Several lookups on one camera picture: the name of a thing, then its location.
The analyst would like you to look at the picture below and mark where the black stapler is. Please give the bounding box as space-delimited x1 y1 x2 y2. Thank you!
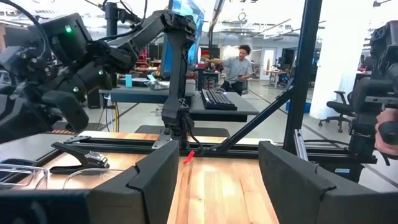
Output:
49 141 110 174

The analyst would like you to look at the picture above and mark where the silver aluminium bar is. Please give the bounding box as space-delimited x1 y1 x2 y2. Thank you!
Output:
294 129 308 161

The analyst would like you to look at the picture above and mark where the red tag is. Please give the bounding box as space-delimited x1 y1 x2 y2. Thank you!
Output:
182 150 196 165

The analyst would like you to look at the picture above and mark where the black keyboard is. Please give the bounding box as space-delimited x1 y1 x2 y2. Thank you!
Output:
200 89 238 111

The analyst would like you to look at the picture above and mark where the blue floor bin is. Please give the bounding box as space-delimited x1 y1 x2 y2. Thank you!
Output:
285 101 312 113

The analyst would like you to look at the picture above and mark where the black monitor pole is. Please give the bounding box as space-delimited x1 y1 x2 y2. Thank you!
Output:
104 1 119 88

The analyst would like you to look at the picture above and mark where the clear plastic wrapper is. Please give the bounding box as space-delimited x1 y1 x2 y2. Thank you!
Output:
145 73 170 91

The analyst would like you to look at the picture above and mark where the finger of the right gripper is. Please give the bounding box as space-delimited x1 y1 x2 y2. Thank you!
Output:
42 90 90 133
0 93 62 144

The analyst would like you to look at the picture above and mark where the person's hand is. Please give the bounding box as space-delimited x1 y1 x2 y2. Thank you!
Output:
374 108 398 156

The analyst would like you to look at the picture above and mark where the computer monitor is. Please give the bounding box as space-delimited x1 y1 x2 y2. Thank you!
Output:
160 0 206 77

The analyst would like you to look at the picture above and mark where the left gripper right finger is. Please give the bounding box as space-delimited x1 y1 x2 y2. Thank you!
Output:
257 141 398 224

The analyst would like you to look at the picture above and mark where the black office chair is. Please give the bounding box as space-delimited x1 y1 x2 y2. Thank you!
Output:
318 90 354 134

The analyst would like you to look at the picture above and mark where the yellow cable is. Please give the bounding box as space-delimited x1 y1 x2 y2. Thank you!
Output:
112 102 121 133

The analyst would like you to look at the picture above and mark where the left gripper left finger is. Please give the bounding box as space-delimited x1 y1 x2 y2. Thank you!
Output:
0 139 180 224

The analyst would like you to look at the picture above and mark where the clear plastic bin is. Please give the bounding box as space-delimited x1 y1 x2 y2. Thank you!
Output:
0 163 49 190
62 167 125 190

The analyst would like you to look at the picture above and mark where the black aluminium frame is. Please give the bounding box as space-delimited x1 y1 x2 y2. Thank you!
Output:
0 0 379 184

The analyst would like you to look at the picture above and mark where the black floor mat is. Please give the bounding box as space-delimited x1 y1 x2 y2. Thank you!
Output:
49 128 78 136

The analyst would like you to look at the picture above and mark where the person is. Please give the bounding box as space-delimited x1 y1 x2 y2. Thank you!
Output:
205 44 254 96

